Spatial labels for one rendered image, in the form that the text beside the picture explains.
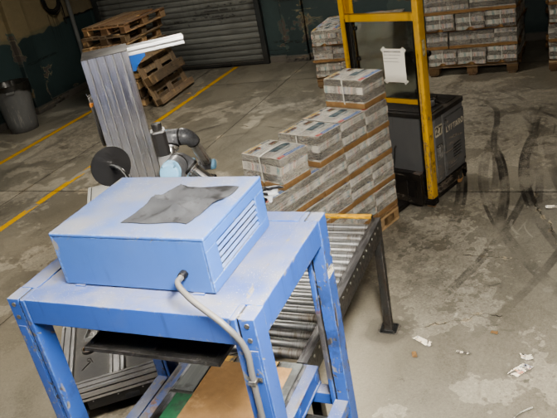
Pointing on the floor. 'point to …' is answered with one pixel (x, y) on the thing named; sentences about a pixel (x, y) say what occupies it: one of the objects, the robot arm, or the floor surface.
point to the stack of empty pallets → (118, 29)
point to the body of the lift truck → (448, 160)
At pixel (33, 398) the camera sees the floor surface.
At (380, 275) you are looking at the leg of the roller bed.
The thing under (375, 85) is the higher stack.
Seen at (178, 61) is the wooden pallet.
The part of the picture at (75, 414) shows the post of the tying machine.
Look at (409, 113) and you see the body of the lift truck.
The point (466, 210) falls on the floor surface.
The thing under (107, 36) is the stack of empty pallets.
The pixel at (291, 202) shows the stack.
